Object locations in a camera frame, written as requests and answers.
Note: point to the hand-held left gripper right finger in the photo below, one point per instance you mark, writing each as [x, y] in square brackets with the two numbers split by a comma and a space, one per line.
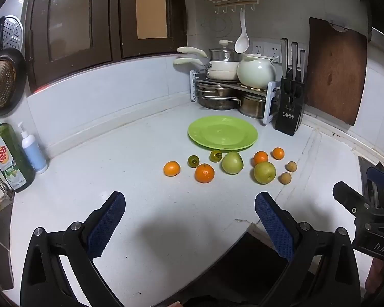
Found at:
[273, 227]

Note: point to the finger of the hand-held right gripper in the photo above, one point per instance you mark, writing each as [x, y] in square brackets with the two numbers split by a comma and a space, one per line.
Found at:
[380, 177]
[345, 193]

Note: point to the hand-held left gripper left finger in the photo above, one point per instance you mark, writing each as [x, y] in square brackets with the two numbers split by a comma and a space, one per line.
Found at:
[107, 224]

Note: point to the yellowish green pear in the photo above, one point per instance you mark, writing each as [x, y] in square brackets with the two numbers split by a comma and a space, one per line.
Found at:
[264, 172]

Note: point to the large orange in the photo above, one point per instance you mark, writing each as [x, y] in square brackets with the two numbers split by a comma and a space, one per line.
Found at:
[204, 173]

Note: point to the green tomato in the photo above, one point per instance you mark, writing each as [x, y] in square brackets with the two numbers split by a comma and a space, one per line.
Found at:
[193, 161]
[216, 156]

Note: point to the green plate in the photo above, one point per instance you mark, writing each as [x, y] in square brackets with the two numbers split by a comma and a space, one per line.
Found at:
[222, 132]

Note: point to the person's right hand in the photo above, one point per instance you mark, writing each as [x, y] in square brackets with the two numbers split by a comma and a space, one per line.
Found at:
[377, 276]

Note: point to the brown longan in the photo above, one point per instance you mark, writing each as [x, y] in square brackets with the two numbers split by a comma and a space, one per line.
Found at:
[284, 177]
[291, 166]

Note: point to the small orange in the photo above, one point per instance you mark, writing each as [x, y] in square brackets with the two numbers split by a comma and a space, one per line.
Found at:
[278, 153]

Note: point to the black knife block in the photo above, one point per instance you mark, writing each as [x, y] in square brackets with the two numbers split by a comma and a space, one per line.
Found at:
[288, 116]

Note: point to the white pump bottle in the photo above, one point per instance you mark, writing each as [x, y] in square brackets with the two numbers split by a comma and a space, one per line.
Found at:
[35, 153]

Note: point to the black kitchen scissors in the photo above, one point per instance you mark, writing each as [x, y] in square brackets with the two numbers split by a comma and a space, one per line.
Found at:
[296, 95]

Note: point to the green dish soap bottle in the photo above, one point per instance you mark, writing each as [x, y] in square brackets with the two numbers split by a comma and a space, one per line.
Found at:
[9, 163]

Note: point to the brown wooden cutting board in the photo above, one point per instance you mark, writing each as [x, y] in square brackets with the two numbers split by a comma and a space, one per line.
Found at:
[336, 70]

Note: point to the wide steel pot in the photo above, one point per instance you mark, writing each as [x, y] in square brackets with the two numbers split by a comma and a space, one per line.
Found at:
[217, 100]

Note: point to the wooden bead trivet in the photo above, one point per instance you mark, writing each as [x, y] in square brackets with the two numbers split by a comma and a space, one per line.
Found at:
[251, 87]

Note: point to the white ceramic pot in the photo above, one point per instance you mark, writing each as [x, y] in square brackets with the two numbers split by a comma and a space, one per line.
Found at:
[256, 72]

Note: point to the metal pot rack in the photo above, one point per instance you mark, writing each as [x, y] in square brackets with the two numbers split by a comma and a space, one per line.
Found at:
[194, 86]

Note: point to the copper mesh strainer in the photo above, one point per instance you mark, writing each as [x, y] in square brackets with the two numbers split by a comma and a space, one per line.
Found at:
[0, 83]

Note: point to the black frying pan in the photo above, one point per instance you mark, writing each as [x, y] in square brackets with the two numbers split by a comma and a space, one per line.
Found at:
[19, 70]

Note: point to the steel pot with glass lid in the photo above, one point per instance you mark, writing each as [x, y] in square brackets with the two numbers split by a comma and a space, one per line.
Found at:
[223, 54]

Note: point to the white ladle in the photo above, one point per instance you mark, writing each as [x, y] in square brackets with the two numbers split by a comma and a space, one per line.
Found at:
[242, 44]

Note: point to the perforated steel steamer plate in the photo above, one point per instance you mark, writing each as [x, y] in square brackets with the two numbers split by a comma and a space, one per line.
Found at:
[11, 28]

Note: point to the white wall outlet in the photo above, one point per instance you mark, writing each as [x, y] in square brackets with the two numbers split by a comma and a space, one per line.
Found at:
[272, 49]
[258, 48]

